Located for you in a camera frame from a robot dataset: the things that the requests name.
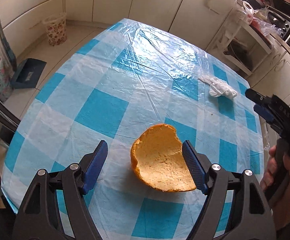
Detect orange pomelo peel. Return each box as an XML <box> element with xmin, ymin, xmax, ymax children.
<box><xmin>130</xmin><ymin>124</ymin><xmax>196</xmax><ymax>192</ymax></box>

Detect white lower kitchen cabinets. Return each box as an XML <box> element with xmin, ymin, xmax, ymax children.
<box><xmin>0</xmin><ymin>0</ymin><xmax>237</xmax><ymax>55</ymax></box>

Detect person's right hand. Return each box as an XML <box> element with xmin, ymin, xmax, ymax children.
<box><xmin>260</xmin><ymin>145</ymin><xmax>290</xmax><ymax>231</ymax></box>

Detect white drawer cabinet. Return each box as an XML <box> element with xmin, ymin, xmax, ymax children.
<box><xmin>247</xmin><ymin>52</ymin><xmax>290</xmax><ymax>111</ymax></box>

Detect white crumpled tissue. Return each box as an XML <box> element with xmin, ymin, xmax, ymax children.
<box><xmin>199</xmin><ymin>75</ymin><xmax>238</xmax><ymax>100</ymax></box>

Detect black frying pan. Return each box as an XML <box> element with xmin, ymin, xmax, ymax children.
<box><xmin>223</xmin><ymin>40</ymin><xmax>253</xmax><ymax>69</ymax></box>

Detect white storage rack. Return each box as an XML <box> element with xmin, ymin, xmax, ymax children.
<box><xmin>206</xmin><ymin>10</ymin><xmax>274</xmax><ymax>78</ymax></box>

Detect blue checkered plastic tablecloth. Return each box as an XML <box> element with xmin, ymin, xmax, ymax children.
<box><xmin>1</xmin><ymin>19</ymin><xmax>264</xmax><ymax>239</ymax></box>

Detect blue dustpan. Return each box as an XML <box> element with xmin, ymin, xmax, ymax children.
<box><xmin>11</xmin><ymin>58</ymin><xmax>46</xmax><ymax>89</ymax></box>

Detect floral waste basket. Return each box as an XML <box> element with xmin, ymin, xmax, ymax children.
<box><xmin>42</xmin><ymin>12</ymin><xmax>67</xmax><ymax>47</ymax></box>

